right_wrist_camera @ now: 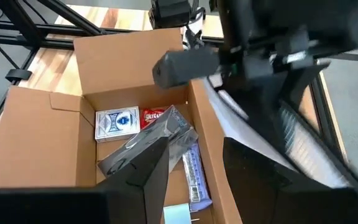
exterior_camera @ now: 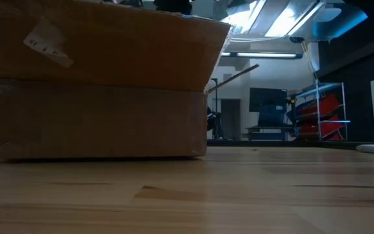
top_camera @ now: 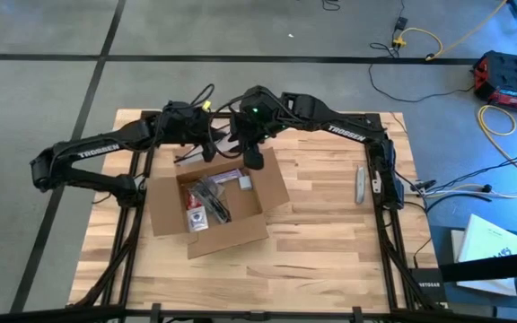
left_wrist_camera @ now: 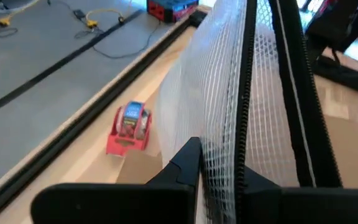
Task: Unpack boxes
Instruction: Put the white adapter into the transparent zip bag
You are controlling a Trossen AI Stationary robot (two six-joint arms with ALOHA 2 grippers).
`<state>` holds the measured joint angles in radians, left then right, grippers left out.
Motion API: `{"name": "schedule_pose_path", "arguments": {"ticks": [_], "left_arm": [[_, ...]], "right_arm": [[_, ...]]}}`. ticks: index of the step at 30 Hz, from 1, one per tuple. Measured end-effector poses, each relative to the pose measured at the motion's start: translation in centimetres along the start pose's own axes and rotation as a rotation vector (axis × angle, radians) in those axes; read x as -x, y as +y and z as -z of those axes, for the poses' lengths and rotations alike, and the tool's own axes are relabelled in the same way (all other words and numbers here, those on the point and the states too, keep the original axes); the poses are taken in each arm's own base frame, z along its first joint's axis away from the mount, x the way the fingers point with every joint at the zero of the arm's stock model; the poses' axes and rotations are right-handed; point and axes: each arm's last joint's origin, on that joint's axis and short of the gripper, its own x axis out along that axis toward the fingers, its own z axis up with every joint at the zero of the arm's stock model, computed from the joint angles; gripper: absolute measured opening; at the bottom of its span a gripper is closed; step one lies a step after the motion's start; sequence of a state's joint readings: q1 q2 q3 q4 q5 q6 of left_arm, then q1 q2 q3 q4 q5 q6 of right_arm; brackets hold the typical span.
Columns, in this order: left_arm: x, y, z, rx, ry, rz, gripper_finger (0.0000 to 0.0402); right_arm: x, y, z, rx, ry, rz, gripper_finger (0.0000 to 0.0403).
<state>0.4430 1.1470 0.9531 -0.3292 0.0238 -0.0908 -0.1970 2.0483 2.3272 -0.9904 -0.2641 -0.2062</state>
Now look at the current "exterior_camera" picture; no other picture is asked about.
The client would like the brown taped cardboard box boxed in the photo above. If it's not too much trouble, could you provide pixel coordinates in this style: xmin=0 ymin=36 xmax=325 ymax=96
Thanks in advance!
xmin=0 ymin=0 xmax=260 ymax=162

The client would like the dark grey door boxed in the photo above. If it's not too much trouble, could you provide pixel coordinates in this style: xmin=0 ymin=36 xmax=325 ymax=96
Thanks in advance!
xmin=221 ymin=98 xmax=242 ymax=140

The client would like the dark monitor cart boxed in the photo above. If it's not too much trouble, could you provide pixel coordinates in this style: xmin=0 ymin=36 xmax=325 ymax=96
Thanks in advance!
xmin=245 ymin=112 xmax=297 ymax=142

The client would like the black computer monitor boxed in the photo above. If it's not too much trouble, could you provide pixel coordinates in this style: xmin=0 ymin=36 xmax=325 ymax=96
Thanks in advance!
xmin=249 ymin=87 xmax=288 ymax=114

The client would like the red and blue bin rack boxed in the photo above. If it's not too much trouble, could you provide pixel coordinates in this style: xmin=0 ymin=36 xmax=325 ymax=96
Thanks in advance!
xmin=287 ymin=77 xmax=351 ymax=142

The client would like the black background gantry frame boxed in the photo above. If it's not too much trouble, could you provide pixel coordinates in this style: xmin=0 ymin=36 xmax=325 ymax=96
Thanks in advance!
xmin=210 ymin=77 xmax=219 ymax=113

